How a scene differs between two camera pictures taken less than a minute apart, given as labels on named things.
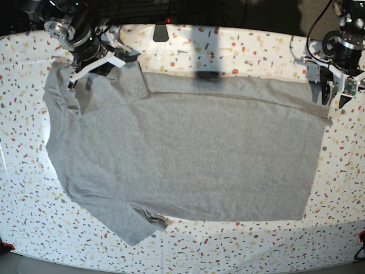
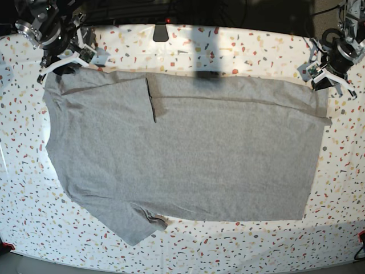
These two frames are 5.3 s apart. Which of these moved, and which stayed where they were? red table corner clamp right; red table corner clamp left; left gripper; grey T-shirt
Moved: left gripper
Stayed: red table corner clamp left; grey T-shirt; red table corner clamp right
